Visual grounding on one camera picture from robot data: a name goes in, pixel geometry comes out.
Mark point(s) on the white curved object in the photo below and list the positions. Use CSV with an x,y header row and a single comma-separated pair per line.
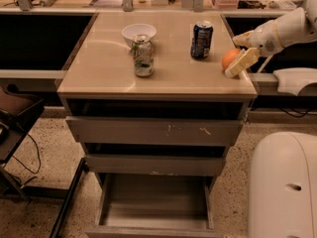
x,y
293,80

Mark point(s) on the grey drawer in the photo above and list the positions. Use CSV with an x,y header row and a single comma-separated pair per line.
x,y
145,206
147,131
157,166

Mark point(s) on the dark cart on left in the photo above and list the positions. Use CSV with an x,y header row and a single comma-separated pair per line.
x,y
18,114

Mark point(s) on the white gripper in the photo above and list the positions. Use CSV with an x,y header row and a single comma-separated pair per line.
x,y
265,38

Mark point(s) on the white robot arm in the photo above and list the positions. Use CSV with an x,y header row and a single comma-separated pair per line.
x,y
283,174

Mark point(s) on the bottom grey drawer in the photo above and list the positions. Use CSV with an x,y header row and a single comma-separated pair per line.
x,y
145,206

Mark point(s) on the grey drawer cabinet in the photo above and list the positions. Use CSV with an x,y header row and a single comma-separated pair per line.
x,y
101,82

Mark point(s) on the green white soda can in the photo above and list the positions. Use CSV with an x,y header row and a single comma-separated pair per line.
x,y
143,55

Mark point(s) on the orange fruit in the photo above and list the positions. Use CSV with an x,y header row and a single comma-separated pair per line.
x,y
229,57

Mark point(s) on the white stick with tip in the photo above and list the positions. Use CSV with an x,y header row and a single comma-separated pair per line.
x,y
267,60

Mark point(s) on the top grey drawer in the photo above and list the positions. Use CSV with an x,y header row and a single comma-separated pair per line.
x,y
147,131

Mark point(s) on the black floor bar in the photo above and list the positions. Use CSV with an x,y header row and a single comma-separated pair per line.
x,y
68,199

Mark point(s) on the white bowl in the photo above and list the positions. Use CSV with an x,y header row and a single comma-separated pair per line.
x,y
129,32

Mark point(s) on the middle grey drawer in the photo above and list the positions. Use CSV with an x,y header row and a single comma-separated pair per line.
x,y
157,166

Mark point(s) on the dark blue soda can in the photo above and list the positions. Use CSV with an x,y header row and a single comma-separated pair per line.
x,y
201,40

